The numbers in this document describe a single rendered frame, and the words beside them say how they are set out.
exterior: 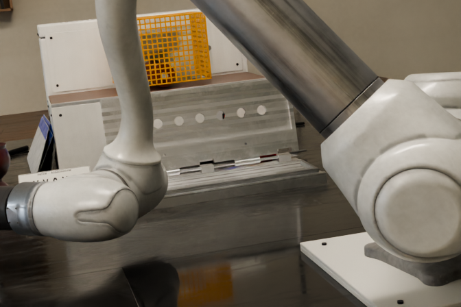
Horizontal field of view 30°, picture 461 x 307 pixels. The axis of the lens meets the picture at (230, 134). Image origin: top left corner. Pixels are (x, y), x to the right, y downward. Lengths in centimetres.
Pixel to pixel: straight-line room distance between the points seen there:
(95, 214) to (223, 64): 110
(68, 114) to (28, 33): 159
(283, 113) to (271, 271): 75
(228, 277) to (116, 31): 41
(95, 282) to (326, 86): 54
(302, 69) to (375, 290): 33
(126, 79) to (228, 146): 62
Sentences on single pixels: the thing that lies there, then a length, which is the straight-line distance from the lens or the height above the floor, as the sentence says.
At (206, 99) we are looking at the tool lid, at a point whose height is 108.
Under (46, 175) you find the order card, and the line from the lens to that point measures 198.
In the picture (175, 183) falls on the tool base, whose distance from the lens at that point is 189.
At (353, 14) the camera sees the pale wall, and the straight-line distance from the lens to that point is 395.
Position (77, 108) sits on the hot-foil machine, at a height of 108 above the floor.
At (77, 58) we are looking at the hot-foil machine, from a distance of 231.
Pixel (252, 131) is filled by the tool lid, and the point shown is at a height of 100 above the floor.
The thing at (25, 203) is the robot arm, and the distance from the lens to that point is 143.
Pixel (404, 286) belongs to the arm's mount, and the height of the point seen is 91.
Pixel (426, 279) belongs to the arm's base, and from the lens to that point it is 120.
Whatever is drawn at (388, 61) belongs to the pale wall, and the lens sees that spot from 403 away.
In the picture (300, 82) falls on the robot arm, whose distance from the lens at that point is 103.
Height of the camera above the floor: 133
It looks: 10 degrees down
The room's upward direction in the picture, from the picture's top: 6 degrees counter-clockwise
